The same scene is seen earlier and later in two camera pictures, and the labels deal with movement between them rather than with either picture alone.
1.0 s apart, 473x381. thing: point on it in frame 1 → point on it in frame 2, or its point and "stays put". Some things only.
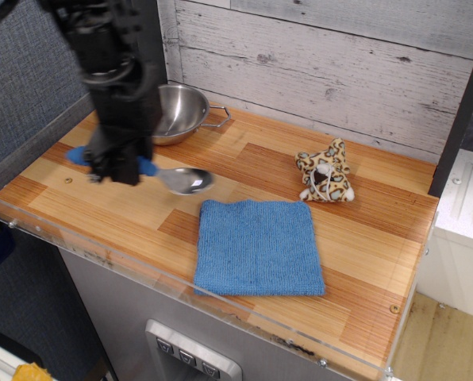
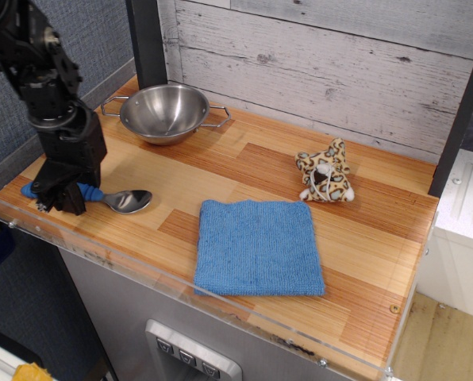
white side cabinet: [456, 273] stays put
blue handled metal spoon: [182, 180] → [123, 202]
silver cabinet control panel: [175, 356] stays put
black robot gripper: [127, 99] → [73, 150]
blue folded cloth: [257, 248] stays put
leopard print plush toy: [324, 175] stays put
